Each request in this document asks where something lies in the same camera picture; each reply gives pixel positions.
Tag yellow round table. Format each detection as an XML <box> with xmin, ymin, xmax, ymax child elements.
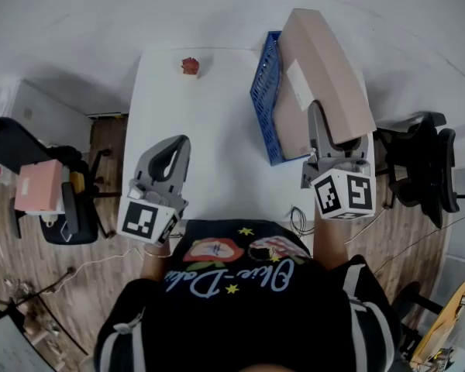
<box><xmin>408</xmin><ymin>279</ymin><xmax>465</xmax><ymax>367</ymax></box>

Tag yellow black object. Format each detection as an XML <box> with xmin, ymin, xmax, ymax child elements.
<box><xmin>69</xmin><ymin>171</ymin><xmax>85</xmax><ymax>193</ymax></box>

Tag person's black printed shirt torso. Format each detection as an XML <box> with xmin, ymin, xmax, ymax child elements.
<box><xmin>94</xmin><ymin>218</ymin><xmax>404</xmax><ymax>372</ymax></box>

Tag whiteboard on black stand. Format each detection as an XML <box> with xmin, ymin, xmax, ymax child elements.
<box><xmin>0</xmin><ymin>296</ymin><xmax>90</xmax><ymax>372</ymax></box>

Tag person's left forearm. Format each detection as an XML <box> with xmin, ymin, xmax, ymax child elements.
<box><xmin>141</xmin><ymin>242</ymin><xmax>174</xmax><ymax>283</ymax></box>

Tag black pedestal base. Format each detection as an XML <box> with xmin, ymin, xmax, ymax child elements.
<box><xmin>391</xmin><ymin>281</ymin><xmax>445</xmax><ymax>325</ymax></box>

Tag thin gold bracelet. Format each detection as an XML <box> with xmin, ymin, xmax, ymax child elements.
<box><xmin>143</xmin><ymin>245</ymin><xmax>172</xmax><ymax>260</ymax></box>

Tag pink flat box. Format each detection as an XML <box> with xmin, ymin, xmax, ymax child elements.
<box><xmin>14</xmin><ymin>159</ymin><xmax>65</xmax><ymax>213</ymax></box>

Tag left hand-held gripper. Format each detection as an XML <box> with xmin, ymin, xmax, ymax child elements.
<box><xmin>116</xmin><ymin>134</ymin><xmax>191</xmax><ymax>246</ymax></box>

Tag black mesh office chair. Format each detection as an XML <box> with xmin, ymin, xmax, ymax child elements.
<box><xmin>0</xmin><ymin>116</ymin><xmax>119</xmax><ymax>246</ymax></box>

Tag black cable coil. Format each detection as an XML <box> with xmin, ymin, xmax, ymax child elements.
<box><xmin>288</xmin><ymin>205</ymin><xmax>315</xmax><ymax>238</ymax></box>

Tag small red ornament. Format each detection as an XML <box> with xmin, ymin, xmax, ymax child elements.
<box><xmin>180</xmin><ymin>56</ymin><xmax>201</xmax><ymax>78</ymax></box>

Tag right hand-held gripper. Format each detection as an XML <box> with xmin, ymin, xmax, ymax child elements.
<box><xmin>300</xmin><ymin>100</ymin><xmax>376</xmax><ymax>221</ymax></box>

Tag thin black floor cable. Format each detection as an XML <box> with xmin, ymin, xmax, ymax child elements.
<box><xmin>374</xmin><ymin>211</ymin><xmax>465</xmax><ymax>274</ymax></box>

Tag white table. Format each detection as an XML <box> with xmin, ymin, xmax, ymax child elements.
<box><xmin>115</xmin><ymin>46</ymin><xmax>377</xmax><ymax>239</ymax></box>

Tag person's right forearm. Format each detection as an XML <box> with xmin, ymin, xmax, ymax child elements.
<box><xmin>312</xmin><ymin>209</ymin><xmax>350</xmax><ymax>273</ymax></box>

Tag beige cardboard box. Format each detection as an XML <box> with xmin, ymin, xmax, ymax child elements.
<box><xmin>273</xmin><ymin>8</ymin><xmax>377</xmax><ymax>161</ymax></box>

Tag blue plastic basket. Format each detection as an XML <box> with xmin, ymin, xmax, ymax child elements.
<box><xmin>249</xmin><ymin>31</ymin><xmax>315</xmax><ymax>167</ymax></box>

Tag black curved-back office chair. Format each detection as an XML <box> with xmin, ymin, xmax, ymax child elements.
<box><xmin>374</xmin><ymin>110</ymin><xmax>461</xmax><ymax>230</ymax></box>

